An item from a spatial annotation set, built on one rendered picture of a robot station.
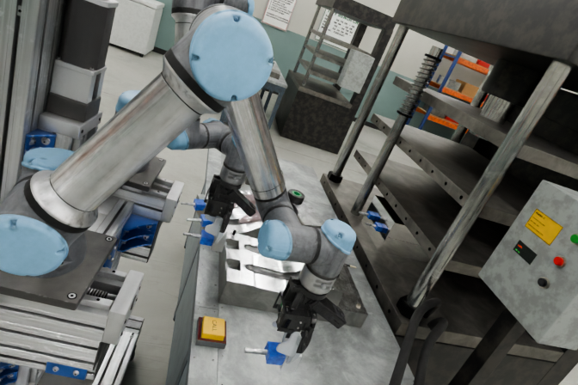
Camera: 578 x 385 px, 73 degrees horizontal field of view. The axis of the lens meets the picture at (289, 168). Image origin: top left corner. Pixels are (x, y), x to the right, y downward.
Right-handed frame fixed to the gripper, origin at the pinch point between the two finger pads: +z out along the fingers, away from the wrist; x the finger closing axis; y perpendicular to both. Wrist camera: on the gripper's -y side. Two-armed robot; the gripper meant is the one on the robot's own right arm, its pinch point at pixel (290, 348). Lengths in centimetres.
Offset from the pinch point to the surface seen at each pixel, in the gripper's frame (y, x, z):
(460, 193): -69, -53, -33
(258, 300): 1.0, -27.0, 11.1
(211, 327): 16.0, -14.0, 11.3
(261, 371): 1.5, -5.1, 15.0
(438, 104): -73, -99, -57
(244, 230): 3, -61, 9
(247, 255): 5.1, -41.4, 6.0
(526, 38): -59, -52, -90
